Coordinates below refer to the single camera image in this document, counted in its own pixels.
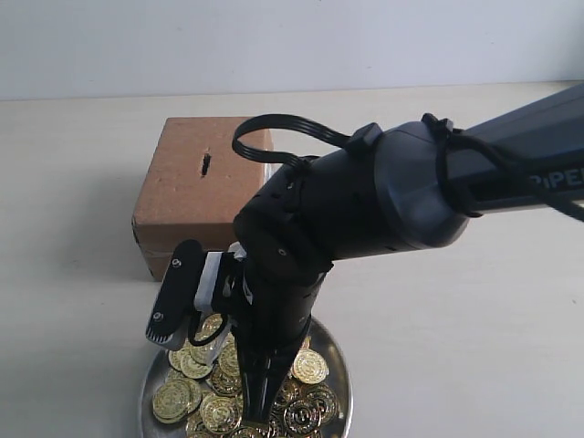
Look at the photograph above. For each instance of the gold coin lower centre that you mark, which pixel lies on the gold coin lower centre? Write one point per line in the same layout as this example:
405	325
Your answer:
220	415

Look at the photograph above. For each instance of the gold coin lower right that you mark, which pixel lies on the gold coin lower right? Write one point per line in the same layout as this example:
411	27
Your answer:
302	417

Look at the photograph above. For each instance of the round silver metal plate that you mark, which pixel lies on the round silver metal plate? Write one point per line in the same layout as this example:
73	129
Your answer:
321	341

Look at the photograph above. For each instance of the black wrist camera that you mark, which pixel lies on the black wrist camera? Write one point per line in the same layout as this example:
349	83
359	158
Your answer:
174	318

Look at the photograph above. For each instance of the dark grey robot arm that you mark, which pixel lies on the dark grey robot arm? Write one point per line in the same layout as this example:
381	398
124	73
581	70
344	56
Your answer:
374	192

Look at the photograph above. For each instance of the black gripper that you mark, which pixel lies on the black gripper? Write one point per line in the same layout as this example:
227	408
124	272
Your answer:
270	316

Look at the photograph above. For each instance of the gold coin centre right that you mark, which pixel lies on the gold coin centre right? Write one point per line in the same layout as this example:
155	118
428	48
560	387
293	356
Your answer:
310	367

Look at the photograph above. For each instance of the gold coin lower left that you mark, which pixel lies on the gold coin lower left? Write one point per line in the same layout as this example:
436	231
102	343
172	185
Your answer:
171	401

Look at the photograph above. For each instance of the brown cardboard box with slot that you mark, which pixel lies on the brown cardboard box with slot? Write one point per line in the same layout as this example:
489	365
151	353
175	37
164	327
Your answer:
193	189

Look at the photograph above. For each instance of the gold coin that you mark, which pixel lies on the gold coin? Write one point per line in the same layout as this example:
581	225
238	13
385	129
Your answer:
220	415
302	417
171	401
310	367

